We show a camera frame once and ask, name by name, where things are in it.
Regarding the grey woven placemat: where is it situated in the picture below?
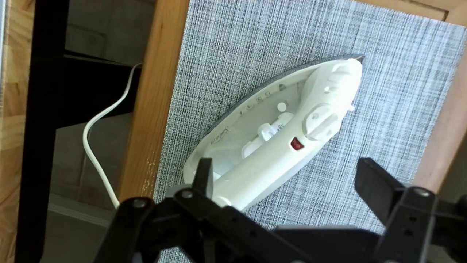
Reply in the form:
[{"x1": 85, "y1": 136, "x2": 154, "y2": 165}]
[{"x1": 153, "y1": 0, "x2": 467, "y2": 263}]

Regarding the white iron power cord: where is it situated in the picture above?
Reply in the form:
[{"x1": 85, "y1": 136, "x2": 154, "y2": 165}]
[{"x1": 81, "y1": 62, "x2": 142, "y2": 211}]

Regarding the wooden side table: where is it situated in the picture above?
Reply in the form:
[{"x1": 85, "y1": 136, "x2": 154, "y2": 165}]
[{"x1": 115, "y1": 0, "x2": 467, "y2": 202}]

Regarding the black metal stand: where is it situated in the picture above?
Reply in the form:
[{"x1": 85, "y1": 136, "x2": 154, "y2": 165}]
[{"x1": 13, "y1": 0, "x2": 142, "y2": 263}]

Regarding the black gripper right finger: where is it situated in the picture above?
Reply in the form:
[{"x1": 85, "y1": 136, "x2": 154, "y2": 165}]
[{"x1": 354, "y1": 157, "x2": 467, "y2": 263}]

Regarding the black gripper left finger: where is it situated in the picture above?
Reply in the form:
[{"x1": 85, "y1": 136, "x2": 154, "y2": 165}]
[{"x1": 91, "y1": 157, "x2": 312, "y2": 263}]

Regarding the white steam iron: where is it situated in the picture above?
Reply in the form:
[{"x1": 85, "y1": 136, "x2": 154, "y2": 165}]
[{"x1": 180, "y1": 54, "x2": 364, "y2": 212}]

